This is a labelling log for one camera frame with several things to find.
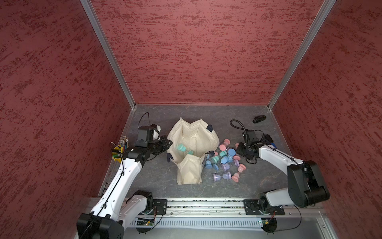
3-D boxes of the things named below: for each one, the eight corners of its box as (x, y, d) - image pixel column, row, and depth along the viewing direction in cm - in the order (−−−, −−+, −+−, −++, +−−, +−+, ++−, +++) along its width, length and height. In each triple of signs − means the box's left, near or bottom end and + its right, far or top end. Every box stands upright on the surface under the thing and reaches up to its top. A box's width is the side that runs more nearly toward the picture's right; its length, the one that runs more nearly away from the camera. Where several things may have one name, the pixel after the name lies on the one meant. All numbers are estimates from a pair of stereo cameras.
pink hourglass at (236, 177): (230, 179, 85) (231, 177, 83) (240, 164, 91) (241, 162, 88) (236, 183, 83) (237, 182, 81) (246, 168, 89) (247, 166, 87)
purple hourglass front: (213, 182, 84) (214, 179, 81) (212, 176, 87) (212, 173, 83) (230, 179, 85) (232, 177, 82) (228, 173, 88) (230, 171, 84)
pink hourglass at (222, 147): (217, 150, 96) (219, 146, 92) (225, 140, 101) (226, 135, 97) (222, 154, 95) (224, 149, 90) (230, 143, 100) (231, 138, 95)
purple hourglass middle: (223, 172, 86) (223, 171, 85) (220, 165, 89) (220, 164, 87) (240, 166, 89) (240, 165, 87) (236, 160, 91) (237, 158, 90)
